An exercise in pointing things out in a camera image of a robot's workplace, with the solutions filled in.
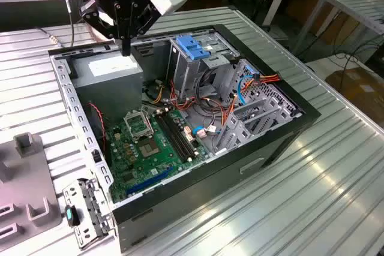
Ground black blue bracket latch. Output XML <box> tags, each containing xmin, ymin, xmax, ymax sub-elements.
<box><xmin>65</xmin><ymin>204</ymin><xmax>80</xmax><ymax>227</ymax></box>

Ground green motherboard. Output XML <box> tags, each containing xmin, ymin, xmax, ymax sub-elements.
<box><xmin>104</xmin><ymin>107</ymin><xmax>211</xmax><ymax>204</ymax></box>

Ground red yellow power wire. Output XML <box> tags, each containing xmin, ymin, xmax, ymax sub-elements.
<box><xmin>221</xmin><ymin>71</ymin><xmax>281</xmax><ymax>128</ymax></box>

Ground blue plastic drive latch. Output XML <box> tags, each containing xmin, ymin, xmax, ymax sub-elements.
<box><xmin>176</xmin><ymin>36</ymin><xmax>211</xmax><ymax>61</ymax></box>

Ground black case fan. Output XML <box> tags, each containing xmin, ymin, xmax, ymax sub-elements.
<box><xmin>86</xmin><ymin>103</ymin><xmax>108</xmax><ymax>161</ymax></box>

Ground grey optical drive cage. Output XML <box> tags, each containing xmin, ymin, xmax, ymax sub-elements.
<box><xmin>166</xmin><ymin>35</ymin><xmax>241</xmax><ymax>101</ymax></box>

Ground grey metal disk bay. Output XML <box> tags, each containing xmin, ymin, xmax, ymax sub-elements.
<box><xmin>214</xmin><ymin>58</ymin><xmax>302</xmax><ymax>155</ymax></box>

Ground grey power supply unit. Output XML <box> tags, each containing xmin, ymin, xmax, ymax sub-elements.
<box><xmin>70</xmin><ymin>52</ymin><xmax>145</xmax><ymax>122</ymax></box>

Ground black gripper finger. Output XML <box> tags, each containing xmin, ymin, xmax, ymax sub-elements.
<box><xmin>125</xmin><ymin>2</ymin><xmax>160</xmax><ymax>57</ymax></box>
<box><xmin>79</xmin><ymin>0</ymin><xmax>127</xmax><ymax>57</ymax></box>

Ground blue wire with white plug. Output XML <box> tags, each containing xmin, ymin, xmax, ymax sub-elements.
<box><xmin>191</xmin><ymin>125</ymin><xmax>223</xmax><ymax>139</ymax></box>

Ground black open PC case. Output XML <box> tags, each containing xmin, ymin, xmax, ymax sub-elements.
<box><xmin>47</xmin><ymin>23</ymin><xmax>322</xmax><ymax>254</ymax></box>

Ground grey parts rack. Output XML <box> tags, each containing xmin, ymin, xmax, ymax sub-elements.
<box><xmin>0</xmin><ymin>131</ymin><xmax>64</xmax><ymax>251</ymax></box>

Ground blue expansion slot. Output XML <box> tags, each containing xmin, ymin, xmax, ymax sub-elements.
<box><xmin>125</xmin><ymin>165</ymin><xmax>175</xmax><ymax>195</ymax></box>

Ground metal expansion bracket cover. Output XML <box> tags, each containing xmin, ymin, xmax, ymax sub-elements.
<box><xmin>62</xmin><ymin>177</ymin><xmax>116</xmax><ymax>251</ymax></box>

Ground black RAM slot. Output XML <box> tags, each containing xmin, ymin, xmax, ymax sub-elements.
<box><xmin>166</xmin><ymin>109</ymin><xmax>199</xmax><ymax>158</ymax></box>
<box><xmin>154</xmin><ymin>112</ymin><xmax>188</xmax><ymax>163</ymax></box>
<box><xmin>158</xmin><ymin>111</ymin><xmax>192</xmax><ymax>162</ymax></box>
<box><xmin>162</xmin><ymin>110</ymin><xmax>195</xmax><ymax>160</ymax></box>

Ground metal slat table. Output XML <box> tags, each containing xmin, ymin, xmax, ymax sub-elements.
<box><xmin>292</xmin><ymin>0</ymin><xmax>384</xmax><ymax>56</ymax></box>

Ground red fan wire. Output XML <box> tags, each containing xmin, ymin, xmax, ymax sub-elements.
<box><xmin>88</xmin><ymin>103</ymin><xmax>108</xmax><ymax>152</ymax></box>

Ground orange red wire bundle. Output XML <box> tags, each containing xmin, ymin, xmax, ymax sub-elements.
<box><xmin>169</xmin><ymin>79</ymin><xmax>229</xmax><ymax>119</ymax></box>

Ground black camera cable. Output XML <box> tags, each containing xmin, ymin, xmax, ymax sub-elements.
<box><xmin>38</xmin><ymin>0</ymin><xmax>76</xmax><ymax>49</ymax></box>

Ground metal socket cover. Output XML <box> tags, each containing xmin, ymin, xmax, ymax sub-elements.
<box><xmin>123</xmin><ymin>110</ymin><xmax>155</xmax><ymax>141</ymax></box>

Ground blue data wire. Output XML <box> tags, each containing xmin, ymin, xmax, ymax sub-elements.
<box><xmin>236</xmin><ymin>65</ymin><xmax>261</xmax><ymax>107</ymax></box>

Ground yellow orange supply wires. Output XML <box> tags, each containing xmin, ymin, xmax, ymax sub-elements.
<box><xmin>146</xmin><ymin>85</ymin><xmax>166</xmax><ymax>104</ymax></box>

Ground large flat cardboard box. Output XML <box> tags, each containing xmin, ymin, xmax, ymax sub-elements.
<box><xmin>325</xmin><ymin>68</ymin><xmax>384</xmax><ymax>119</ymax></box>

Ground CPU socket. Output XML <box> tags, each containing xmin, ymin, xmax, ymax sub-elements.
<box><xmin>137</xmin><ymin>138</ymin><xmax>160</xmax><ymax>159</ymax></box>

